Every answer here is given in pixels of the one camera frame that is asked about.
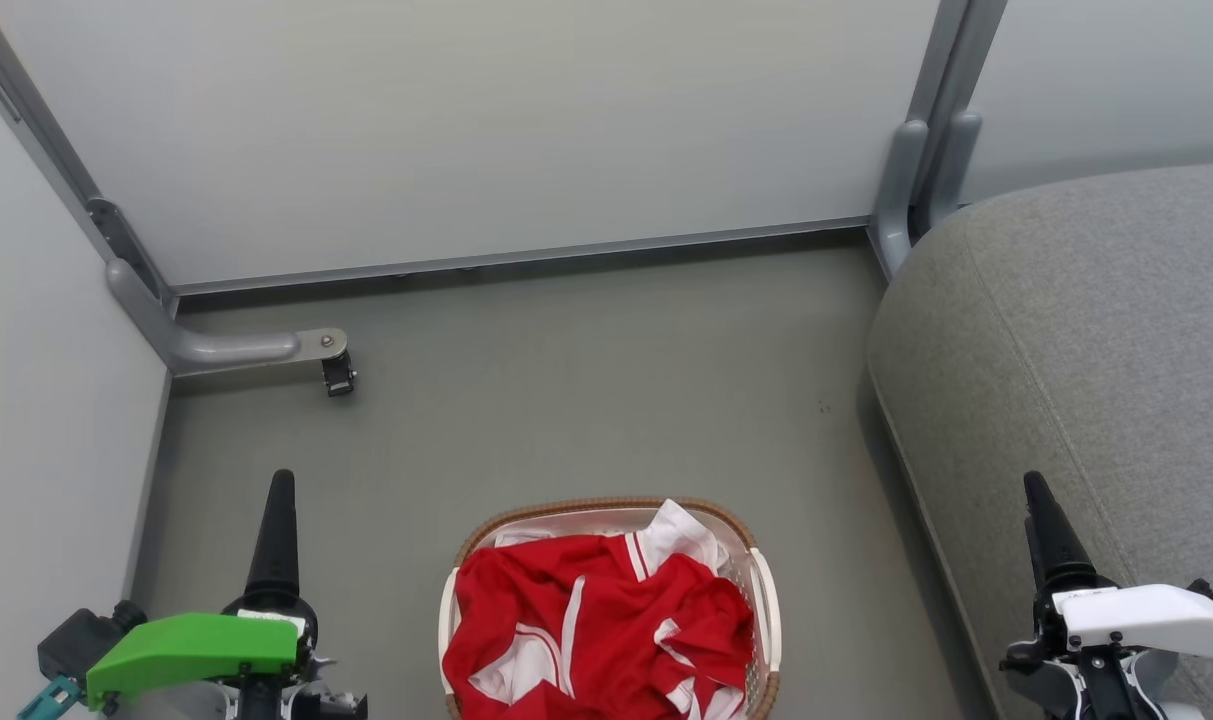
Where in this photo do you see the grey double partition post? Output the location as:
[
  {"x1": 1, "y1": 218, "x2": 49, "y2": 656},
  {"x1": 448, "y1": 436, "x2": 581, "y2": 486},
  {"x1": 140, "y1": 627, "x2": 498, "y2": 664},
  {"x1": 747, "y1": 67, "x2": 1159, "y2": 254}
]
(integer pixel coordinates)
[{"x1": 906, "y1": 0, "x2": 1009, "y2": 126}]

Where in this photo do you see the black caster wheel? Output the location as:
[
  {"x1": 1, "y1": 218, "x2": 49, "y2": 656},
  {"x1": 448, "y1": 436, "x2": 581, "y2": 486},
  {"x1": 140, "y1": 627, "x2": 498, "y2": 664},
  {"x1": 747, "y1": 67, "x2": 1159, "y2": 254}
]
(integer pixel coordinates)
[{"x1": 321, "y1": 350, "x2": 358, "y2": 398}]

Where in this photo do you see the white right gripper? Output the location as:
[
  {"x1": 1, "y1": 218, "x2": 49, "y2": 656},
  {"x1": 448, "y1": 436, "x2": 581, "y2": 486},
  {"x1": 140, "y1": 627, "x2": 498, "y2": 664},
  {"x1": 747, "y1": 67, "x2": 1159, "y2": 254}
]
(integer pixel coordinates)
[{"x1": 1001, "y1": 470, "x2": 1213, "y2": 720}]

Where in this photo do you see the white fabric basket liner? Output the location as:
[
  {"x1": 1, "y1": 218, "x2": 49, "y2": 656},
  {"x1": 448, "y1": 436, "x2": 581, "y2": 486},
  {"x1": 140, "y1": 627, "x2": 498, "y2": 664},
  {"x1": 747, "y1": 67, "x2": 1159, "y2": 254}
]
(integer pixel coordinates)
[{"x1": 476, "y1": 508, "x2": 667, "y2": 547}]

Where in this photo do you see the teal left cable connector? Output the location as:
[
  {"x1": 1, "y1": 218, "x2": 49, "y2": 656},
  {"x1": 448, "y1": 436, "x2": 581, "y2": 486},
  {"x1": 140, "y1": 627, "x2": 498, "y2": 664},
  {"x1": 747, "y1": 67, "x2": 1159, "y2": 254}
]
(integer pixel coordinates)
[{"x1": 16, "y1": 675, "x2": 83, "y2": 720}]

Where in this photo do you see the white laundry basket brown rim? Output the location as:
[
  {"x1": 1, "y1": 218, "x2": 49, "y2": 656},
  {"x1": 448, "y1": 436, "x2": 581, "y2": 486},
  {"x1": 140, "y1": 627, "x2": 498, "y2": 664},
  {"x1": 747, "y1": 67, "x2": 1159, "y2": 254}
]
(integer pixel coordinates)
[{"x1": 438, "y1": 497, "x2": 783, "y2": 720}]

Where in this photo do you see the red and white jersey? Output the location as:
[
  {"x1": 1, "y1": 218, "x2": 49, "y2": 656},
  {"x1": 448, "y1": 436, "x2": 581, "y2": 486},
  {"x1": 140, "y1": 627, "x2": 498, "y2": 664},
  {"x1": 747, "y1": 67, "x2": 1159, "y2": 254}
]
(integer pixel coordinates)
[{"x1": 443, "y1": 499, "x2": 757, "y2": 720}]

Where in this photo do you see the long grey partition foot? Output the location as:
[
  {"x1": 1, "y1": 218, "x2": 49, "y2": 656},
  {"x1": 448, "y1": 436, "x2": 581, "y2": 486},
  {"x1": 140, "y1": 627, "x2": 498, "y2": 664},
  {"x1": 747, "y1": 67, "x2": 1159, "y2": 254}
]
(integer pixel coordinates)
[{"x1": 106, "y1": 258, "x2": 350, "y2": 379}]

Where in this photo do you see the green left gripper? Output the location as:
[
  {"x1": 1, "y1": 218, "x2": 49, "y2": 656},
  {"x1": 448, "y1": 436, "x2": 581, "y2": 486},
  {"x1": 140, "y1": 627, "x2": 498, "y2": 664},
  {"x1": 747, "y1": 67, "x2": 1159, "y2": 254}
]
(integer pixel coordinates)
[{"x1": 86, "y1": 470, "x2": 369, "y2": 720}]

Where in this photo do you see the grey partition corner post bracket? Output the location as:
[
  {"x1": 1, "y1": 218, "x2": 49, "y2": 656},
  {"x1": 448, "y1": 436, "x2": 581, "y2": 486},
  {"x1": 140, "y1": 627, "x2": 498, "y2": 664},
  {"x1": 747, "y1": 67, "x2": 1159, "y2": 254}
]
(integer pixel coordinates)
[{"x1": 0, "y1": 8, "x2": 179, "y2": 313}]

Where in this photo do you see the grey fabric sofa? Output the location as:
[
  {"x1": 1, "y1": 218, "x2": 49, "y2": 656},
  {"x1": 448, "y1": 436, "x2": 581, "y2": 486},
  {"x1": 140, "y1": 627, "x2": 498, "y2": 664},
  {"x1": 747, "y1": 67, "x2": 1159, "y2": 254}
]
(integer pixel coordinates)
[{"x1": 866, "y1": 160, "x2": 1213, "y2": 720}]

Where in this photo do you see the grey partition bottom rail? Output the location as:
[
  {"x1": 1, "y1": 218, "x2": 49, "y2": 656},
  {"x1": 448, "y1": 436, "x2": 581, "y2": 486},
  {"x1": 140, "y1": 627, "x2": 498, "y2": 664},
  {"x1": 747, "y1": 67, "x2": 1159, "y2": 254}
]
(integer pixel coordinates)
[
  {"x1": 171, "y1": 215, "x2": 872, "y2": 298},
  {"x1": 121, "y1": 368, "x2": 175, "y2": 603}
]

